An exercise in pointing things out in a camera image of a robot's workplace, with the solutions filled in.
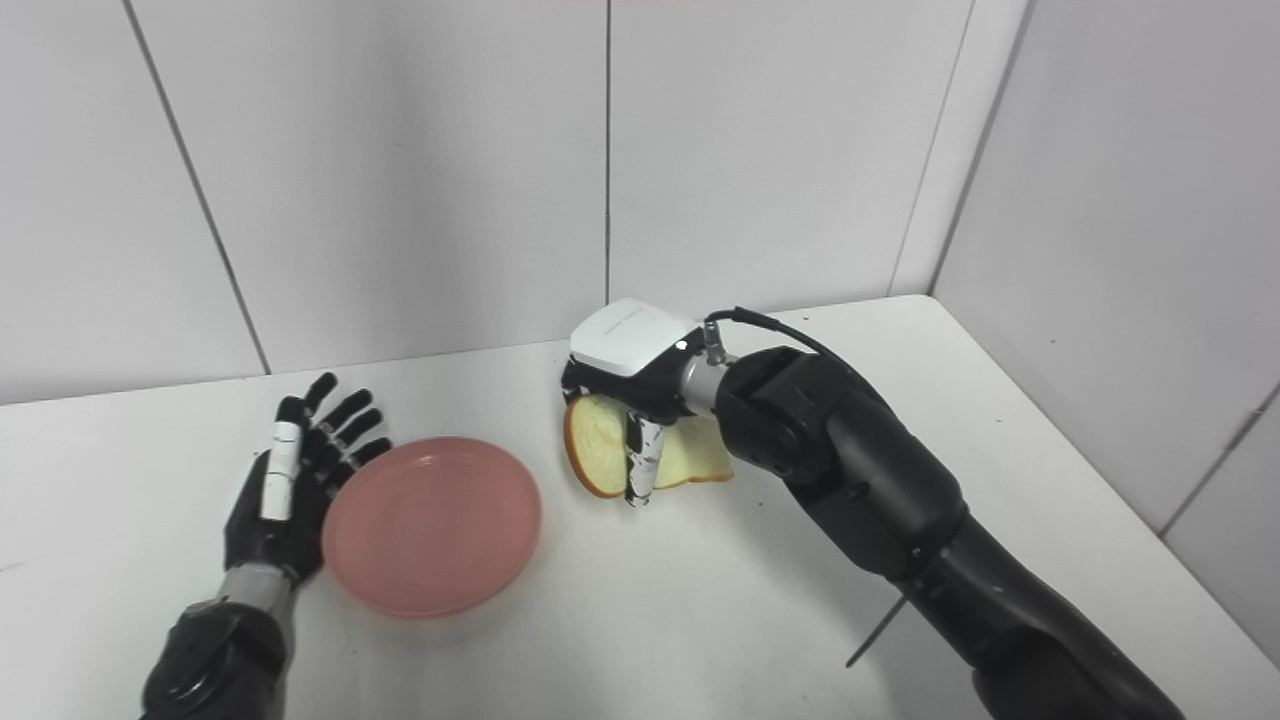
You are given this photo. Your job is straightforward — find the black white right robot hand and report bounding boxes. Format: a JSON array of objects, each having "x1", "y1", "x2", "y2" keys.
[{"x1": 560, "y1": 298, "x2": 717, "y2": 508}]

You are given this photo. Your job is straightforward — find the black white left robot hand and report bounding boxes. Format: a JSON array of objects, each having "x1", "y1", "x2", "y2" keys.
[{"x1": 223, "y1": 373, "x2": 394, "y2": 591}]

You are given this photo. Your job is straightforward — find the slice of bread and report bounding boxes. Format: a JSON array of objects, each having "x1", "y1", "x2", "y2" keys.
[{"x1": 563, "y1": 393, "x2": 735, "y2": 500}]

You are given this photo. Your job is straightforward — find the pink round plate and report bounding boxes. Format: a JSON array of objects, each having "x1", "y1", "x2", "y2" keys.
[{"x1": 321, "y1": 436, "x2": 544, "y2": 620}]

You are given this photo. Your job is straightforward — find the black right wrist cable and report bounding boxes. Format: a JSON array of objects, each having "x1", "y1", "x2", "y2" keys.
[{"x1": 703, "y1": 307, "x2": 912, "y2": 669}]

